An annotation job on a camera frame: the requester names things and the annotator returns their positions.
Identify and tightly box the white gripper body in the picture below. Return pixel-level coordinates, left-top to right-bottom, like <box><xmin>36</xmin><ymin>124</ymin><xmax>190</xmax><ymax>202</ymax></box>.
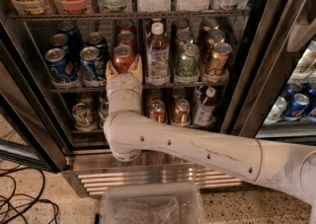
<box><xmin>106</xmin><ymin>73</ymin><xmax>142</xmax><ymax>102</ymax></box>

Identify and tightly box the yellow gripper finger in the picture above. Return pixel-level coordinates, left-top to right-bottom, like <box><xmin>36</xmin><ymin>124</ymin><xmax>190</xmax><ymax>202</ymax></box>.
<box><xmin>128</xmin><ymin>54</ymin><xmax>143</xmax><ymax>81</ymax></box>
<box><xmin>106</xmin><ymin>60</ymin><xmax>118</xmax><ymax>82</ymax></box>

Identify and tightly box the red coke can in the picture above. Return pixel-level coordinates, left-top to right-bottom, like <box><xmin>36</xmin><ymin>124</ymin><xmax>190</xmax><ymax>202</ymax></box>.
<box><xmin>117</xmin><ymin>32</ymin><xmax>136</xmax><ymax>51</ymax></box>
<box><xmin>118</xmin><ymin>20</ymin><xmax>136</xmax><ymax>34</ymax></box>
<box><xmin>113</xmin><ymin>45</ymin><xmax>135</xmax><ymax>73</ymax></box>

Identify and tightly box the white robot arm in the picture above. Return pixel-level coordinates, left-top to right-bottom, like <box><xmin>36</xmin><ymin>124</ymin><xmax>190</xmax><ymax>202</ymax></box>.
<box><xmin>104</xmin><ymin>72</ymin><xmax>316</xmax><ymax>224</ymax></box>

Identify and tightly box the bottom red can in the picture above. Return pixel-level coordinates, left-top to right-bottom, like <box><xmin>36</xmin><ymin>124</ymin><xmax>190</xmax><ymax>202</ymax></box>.
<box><xmin>149</xmin><ymin>100</ymin><xmax>166</xmax><ymax>123</ymax></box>

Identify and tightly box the rear left pepsi can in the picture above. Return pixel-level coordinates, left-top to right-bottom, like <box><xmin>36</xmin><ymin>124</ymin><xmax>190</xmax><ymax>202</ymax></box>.
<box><xmin>57</xmin><ymin>21</ymin><xmax>84</xmax><ymax>55</ymax></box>

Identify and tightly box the bottom far left can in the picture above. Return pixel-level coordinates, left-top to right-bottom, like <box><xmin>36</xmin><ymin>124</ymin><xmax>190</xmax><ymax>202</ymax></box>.
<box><xmin>72</xmin><ymin>103</ymin><xmax>96</xmax><ymax>131</ymax></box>

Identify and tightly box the front left pepsi can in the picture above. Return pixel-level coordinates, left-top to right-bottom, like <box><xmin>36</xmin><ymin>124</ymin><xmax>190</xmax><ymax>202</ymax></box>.
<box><xmin>44</xmin><ymin>48</ymin><xmax>79</xmax><ymax>89</ymax></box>

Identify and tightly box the front green can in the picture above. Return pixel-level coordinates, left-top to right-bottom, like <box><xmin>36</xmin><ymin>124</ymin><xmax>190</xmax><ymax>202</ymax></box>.
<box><xmin>175</xmin><ymin>43</ymin><xmax>199</xmax><ymax>84</ymax></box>

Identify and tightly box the middle green can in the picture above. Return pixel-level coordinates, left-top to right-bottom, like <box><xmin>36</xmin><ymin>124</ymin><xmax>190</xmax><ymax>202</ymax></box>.
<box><xmin>175</xmin><ymin>31</ymin><xmax>195</xmax><ymax>55</ymax></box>

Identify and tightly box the middle left pepsi can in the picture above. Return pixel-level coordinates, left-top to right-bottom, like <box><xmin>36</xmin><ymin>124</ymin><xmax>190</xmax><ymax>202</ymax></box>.
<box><xmin>49</xmin><ymin>34</ymin><xmax>70</xmax><ymax>52</ymax></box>

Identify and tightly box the bottom gold can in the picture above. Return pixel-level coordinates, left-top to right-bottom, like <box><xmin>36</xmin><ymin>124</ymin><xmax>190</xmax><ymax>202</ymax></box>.
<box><xmin>172</xmin><ymin>99</ymin><xmax>191</xmax><ymax>126</ymax></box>

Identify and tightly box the gold can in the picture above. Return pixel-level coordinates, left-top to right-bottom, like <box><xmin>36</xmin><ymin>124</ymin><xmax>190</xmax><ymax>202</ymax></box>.
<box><xmin>203</xmin><ymin>42</ymin><xmax>232</xmax><ymax>82</ymax></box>
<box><xmin>201</xmin><ymin>30</ymin><xmax>225</xmax><ymax>63</ymax></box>
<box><xmin>172</xmin><ymin>99</ymin><xmax>191</xmax><ymax>126</ymax></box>
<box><xmin>199</xmin><ymin>18</ymin><xmax>219</xmax><ymax>38</ymax></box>

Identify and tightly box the rear green can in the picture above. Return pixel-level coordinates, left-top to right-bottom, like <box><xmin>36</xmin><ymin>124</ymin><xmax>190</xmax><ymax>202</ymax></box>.
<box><xmin>173</xmin><ymin>19</ymin><xmax>191</xmax><ymax>34</ymax></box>

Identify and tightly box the front gold can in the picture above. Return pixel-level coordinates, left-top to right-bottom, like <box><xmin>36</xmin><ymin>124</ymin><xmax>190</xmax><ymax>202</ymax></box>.
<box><xmin>203</xmin><ymin>42</ymin><xmax>232</xmax><ymax>82</ymax></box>

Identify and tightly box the steel fridge bottom grille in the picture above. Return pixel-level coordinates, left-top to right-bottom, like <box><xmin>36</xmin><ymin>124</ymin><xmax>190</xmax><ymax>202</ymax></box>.
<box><xmin>62</xmin><ymin>149</ymin><xmax>248</xmax><ymax>197</ymax></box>

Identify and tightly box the middle gold can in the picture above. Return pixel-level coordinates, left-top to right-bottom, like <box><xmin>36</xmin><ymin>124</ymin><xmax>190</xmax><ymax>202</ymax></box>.
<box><xmin>201</xmin><ymin>30</ymin><xmax>225</xmax><ymax>63</ymax></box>

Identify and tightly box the rear gold can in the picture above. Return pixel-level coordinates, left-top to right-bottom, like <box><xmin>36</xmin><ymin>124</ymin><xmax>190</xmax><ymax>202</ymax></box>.
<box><xmin>199</xmin><ymin>18</ymin><xmax>219</xmax><ymax>38</ymax></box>

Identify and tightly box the left fridge door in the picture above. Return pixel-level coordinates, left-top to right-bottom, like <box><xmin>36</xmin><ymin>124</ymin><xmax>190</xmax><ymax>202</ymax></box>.
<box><xmin>0</xmin><ymin>24</ymin><xmax>67</xmax><ymax>173</ymax></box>

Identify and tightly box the right fridge glass door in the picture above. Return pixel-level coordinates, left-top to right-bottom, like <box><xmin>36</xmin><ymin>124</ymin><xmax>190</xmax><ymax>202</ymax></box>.
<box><xmin>215</xmin><ymin>0</ymin><xmax>316</xmax><ymax>145</ymax></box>

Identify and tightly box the white can behind door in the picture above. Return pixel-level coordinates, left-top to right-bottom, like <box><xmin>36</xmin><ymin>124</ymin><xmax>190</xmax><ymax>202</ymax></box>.
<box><xmin>264</xmin><ymin>97</ymin><xmax>287</xmax><ymax>124</ymax></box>

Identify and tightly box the pepsi can behind door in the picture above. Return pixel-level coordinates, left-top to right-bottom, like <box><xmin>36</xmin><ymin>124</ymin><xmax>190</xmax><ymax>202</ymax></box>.
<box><xmin>283</xmin><ymin>94</ymin><xmax>309</xmax><ymax>121</ymax></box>

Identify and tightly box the brown tea bottle white cap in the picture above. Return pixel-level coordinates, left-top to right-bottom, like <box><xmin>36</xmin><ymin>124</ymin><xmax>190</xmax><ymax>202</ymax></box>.
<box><xmin>146</xmin><ymin>22</ymin><xmax>170</xmax><ymax>86</ymax></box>

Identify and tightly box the bottom tea bottle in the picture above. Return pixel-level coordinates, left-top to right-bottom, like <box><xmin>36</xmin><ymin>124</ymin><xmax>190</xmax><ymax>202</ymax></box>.
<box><xmin>194</xmin><ymin>87</ymin><xmax>216</xmax><ymax>126</ymax></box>

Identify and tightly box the clear plastic bin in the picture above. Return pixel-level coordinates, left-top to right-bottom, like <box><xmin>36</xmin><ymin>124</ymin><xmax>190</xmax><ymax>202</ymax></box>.
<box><xmin>100</xmin><ymin>183</ymin><xmax>206</xmax><ymax>224</ymax></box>

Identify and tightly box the black floor cable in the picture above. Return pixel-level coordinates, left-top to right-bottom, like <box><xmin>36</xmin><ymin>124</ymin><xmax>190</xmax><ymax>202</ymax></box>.
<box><xmin>0</xmin><ymin>158</ymin><xmax>60</xmax><ymax>224</ymax></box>

